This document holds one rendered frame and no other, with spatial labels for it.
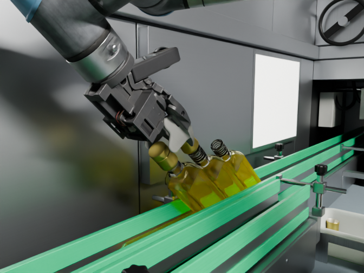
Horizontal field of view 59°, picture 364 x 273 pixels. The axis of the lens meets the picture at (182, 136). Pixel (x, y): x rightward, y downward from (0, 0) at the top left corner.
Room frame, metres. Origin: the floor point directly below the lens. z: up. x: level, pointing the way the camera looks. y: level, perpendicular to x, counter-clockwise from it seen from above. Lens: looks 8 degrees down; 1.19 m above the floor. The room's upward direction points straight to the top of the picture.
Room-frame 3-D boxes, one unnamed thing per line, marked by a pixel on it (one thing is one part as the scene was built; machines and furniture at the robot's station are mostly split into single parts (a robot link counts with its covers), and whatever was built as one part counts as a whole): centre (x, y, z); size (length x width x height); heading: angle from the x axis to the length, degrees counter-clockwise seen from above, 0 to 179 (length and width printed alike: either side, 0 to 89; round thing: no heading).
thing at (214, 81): (1.05, -0.20, 1.15); 0.90 x 0.03 x 0.34; 141
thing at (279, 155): (1.09, -0.31, 0.94); 0.07 x 0.04 x 0.13; 51
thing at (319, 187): (0.78, -0.32, 0.95); 0.17 x 0.03 x 0.12; 51
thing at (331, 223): (0.90, -0.44, 0.79); 0.04 x 0.04 x 0.04
